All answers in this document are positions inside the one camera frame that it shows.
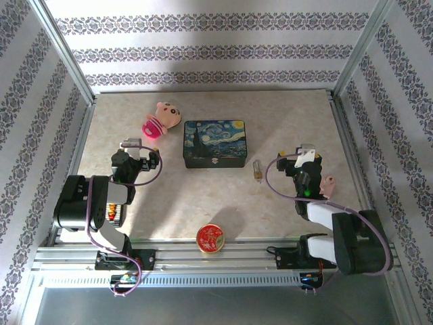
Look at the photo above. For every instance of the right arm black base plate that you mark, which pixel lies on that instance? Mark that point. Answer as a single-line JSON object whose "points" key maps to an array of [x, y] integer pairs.
{"points": [[287, 257]]}

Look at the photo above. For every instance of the pink plush doll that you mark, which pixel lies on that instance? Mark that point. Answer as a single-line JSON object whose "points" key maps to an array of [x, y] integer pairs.
{"points": [[162, 116]]}

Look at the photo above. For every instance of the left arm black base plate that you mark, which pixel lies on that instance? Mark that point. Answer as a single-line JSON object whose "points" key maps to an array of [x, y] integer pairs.
{"points": [[145, 259]]}

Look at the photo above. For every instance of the starry night tin box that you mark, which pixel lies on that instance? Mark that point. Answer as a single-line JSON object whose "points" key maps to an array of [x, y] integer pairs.
{"points": [[214, 142]]}

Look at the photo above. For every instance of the aluminium frame post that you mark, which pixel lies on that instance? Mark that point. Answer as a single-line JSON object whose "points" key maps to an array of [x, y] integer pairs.
{"points": [[363, 47], [64, 54]]}

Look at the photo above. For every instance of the small pink pig figure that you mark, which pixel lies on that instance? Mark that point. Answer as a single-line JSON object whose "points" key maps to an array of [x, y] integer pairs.
{"points": [[327, 185]]}

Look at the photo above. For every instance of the black box with coloured items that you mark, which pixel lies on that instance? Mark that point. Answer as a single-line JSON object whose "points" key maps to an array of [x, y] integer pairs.
{"points": [[114, 213]]}

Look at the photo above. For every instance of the red gold round tin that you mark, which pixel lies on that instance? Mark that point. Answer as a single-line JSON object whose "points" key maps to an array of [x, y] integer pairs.
{"points": [[210, 238]]}

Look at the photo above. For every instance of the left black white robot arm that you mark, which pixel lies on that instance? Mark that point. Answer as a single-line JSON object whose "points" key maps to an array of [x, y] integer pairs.
{"points": [[74, 203]]}

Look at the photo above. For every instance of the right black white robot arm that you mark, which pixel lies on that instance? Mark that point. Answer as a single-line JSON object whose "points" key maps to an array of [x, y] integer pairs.
{"points": [[352, 243]]}

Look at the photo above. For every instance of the aluminium frame rail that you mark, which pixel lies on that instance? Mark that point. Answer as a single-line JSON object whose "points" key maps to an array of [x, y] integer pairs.
{"points": [[236, 257]]}

